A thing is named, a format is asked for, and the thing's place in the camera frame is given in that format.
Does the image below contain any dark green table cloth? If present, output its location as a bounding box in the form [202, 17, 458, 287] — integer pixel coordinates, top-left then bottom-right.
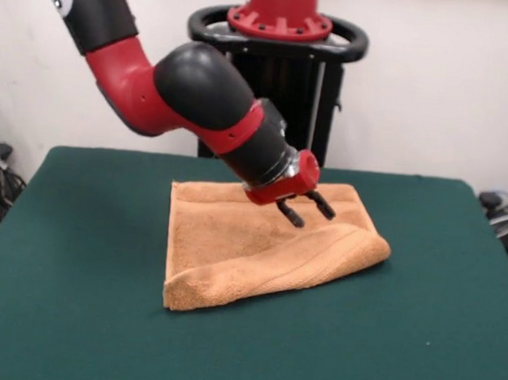
[0, 140, 508, 380]

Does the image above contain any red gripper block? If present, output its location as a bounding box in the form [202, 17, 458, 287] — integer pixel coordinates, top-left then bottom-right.
[240, 144, 341, 232]

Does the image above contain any tan terry towel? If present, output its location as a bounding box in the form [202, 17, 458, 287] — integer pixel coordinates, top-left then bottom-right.
[160, 169, 397, 329]

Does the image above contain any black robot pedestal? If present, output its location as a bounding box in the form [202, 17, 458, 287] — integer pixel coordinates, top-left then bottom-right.
[176, 2, 372, 171]

